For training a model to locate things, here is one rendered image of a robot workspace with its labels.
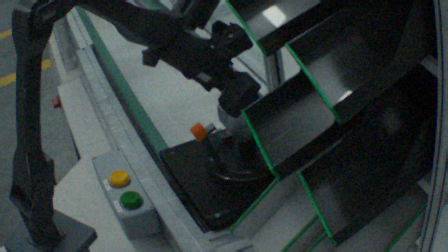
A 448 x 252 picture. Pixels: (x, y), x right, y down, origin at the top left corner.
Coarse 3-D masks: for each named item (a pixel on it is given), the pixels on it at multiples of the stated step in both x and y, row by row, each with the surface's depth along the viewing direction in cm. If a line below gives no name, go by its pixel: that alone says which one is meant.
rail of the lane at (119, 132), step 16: (80, 64) 170; (96, 64) 164; (96, 80) 158; (96, 96) 150; (112, 96) 149; (96, 112) 159; (112, 112) 145; (112, 128) 138; (128, 128) 137; (112, 144) 145; (128, 144) 133; (128, 160) 128; (144, 160) 128; (144, 176) 124; (160, 176) 123; (160, 192) 120; (176, 192) 118; (160, 208) 116; (176, 208) 115; (160, 224) 118; (176, 224) 112; (192, 224) 111; (176, 240) 109; (192, 240) 109
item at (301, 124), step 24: (264, 96) 90; (288, 96) 91; (312, 96) 88; (264, 120) 90; (288, 120) 88; (312, 120) 85; (264, 144) 87; (288, 144) 85; (312, 144) 80; (288, 168) 81
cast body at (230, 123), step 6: (222, 90) 115; (222, 108) 115; (222, 114) 115; (228, 114) 113; (222, 120) 116; (228, 120) 113; (234, 120) 113; (240, 120) 114; (228, 126) 114; (234, 126) 114; (240, 126) 114; (246, 126) 115
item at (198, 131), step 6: (198, 126) 114; (210, 126) 115; (192, 132) 114; (198, 132) 113; (204, 132) 114; (210, 132) 115; (198, 138) 114; (204, 138) 115; (204, 144) 115; (210, 144) 116; (210, 150) 116; (216, 156) 117; (216, 162) 118
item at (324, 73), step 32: (352, 0) 68; (384, 0) 69; (416, 0) 55; (320, 32) 70; (352, 32) 69; (384, 32) 66; (416, 32) 57; (320, 64) 68; (352, 64) 65; (384, 64) 62; (416, 64) 59; (352, 96) 59
